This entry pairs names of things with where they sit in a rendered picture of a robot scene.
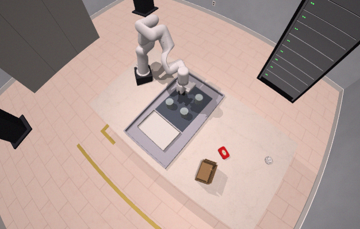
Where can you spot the brown cardboard box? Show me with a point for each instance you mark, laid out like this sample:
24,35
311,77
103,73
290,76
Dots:
208,168

